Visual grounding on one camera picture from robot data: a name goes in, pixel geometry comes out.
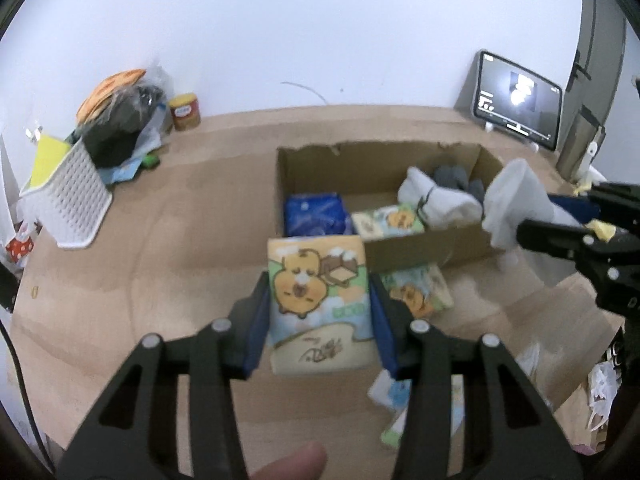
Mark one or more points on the white sock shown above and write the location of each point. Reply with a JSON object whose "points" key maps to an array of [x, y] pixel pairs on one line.
{"points": [[516, 195]]}

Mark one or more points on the brown cardboard box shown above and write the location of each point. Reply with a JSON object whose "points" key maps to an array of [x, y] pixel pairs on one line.
{"points": [[367, 175]]}

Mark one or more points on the bicycle capybara tissue pack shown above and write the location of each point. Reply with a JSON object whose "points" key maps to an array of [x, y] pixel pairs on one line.
{"points": [[386, 222]]}

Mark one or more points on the black charger block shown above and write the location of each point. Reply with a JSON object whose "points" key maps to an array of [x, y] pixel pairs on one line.
{"points": [[9, 285]]}

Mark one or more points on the red yellow tin can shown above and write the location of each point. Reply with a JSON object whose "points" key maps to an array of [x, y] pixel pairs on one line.
{"points": [[185, 111]]}

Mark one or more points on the grey door with handle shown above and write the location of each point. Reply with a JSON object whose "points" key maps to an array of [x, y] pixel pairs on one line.
{"points": [[597, 62]]}

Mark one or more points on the grey socks in box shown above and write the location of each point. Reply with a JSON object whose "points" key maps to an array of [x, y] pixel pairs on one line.
{"points": [[456, 178]]}

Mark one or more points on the white socks in box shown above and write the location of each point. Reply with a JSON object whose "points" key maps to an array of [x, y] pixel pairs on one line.
{"points": [[437, 207]]}

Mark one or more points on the red polka dot item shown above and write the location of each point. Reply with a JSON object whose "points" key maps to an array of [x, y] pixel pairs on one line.
{"points": [[19, 249]]}

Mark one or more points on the white blue monster wipes pack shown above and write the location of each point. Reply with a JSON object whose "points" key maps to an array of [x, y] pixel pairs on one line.
{"points": [[395, 394]]}

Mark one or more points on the green small toy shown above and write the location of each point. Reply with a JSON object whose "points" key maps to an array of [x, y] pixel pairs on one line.
{"points": [[150, 161]]}

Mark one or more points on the operator thumb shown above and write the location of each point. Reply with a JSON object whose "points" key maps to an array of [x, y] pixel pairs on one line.
{"points": [[307, 463]]}

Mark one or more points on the black bag in clear plastic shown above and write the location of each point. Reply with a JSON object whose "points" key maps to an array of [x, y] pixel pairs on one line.
{"points": [[132, 125]]}

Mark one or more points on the tablet on white stand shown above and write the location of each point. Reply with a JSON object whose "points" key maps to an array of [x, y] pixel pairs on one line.
{"points": [[509, 97]]}

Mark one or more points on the white perforated plastic basket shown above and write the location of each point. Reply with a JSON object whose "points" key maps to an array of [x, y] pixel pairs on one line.
{"points": [[72, 204]]}

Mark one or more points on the grey metal bottle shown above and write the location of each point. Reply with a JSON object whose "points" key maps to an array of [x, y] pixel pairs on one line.
{"points": [[581, 146]]}

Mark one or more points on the yellow card in basket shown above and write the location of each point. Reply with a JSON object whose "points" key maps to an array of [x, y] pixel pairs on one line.
{"points": [[50, 153]]}

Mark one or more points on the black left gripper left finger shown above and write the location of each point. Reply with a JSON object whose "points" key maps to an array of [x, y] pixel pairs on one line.
{"points": [[131, 430]]}

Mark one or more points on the blue packet in box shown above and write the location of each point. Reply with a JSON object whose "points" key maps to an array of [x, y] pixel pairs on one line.
{"points": [[311, 215]]}

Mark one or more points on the orange patterned cloth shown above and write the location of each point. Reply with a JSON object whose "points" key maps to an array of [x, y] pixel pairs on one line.
{"points": [[97, 100]]}

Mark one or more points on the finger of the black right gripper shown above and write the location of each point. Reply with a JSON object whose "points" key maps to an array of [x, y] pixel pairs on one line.
{"points": [[611, 202], [611, 267]]}

